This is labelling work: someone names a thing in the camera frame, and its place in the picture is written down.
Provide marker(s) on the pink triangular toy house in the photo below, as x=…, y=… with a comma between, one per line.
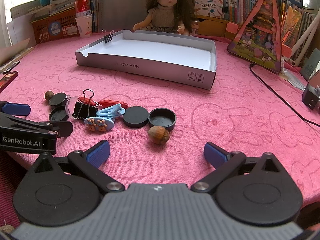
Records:
x=258, y=40

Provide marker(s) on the small black cap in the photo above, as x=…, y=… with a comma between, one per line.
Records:
x=58, y=114

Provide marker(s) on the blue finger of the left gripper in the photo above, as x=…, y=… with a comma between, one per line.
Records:
x=15, y=108
x=18, y=126

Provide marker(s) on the row of shelf books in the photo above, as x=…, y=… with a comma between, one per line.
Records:
x=245, y=0

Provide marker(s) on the small black binder clip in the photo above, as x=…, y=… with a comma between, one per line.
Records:
x=107, y=36

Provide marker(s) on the blue hair clip with bears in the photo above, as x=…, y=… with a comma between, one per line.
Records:
x=98, y=123

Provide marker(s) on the red plastic basket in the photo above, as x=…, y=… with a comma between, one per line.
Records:
x=54, y=27

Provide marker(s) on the yellow wooden drawer box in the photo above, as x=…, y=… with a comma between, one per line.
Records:
x=210, y=26

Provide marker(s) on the black round cap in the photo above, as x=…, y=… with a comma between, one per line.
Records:
x=162, y=117

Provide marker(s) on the red makeup palette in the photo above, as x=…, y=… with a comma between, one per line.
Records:
x=7, y=79

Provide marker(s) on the large black binder clip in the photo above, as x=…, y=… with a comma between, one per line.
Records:
x=83, y=111

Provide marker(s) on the black power adapter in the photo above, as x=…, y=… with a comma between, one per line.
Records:
x=310, y=96

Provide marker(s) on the grey cardboard tray box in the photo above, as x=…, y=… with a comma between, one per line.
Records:
x=173, y=57

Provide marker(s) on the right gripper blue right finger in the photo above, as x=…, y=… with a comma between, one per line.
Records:
x=226, y=165

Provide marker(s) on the red cola can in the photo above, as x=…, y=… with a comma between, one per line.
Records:
x=82, y=8

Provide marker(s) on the colourful stationery box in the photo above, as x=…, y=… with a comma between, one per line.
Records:
x=209, y=8

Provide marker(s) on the brown haired doll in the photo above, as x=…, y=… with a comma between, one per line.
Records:
x=169, y=16

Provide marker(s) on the white lamp stand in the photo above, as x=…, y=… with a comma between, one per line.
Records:
x=307, y=36

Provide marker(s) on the small black round lid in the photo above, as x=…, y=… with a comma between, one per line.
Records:
x=58, y=99

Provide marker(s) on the clear plastic round piece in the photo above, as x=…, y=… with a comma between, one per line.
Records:
x=70, y=106

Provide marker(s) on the small brown hazelnut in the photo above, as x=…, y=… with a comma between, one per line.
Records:
x=48, y=95

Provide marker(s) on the white paper cup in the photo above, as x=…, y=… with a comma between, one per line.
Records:
x=84, y=25

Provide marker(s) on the pink towel mat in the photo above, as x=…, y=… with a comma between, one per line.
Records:
x=248, y=109

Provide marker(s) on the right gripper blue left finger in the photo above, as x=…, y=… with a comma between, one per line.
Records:
x=86, y=165

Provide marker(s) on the light blue hair clip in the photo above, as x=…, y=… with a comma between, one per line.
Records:
x=114, y=111

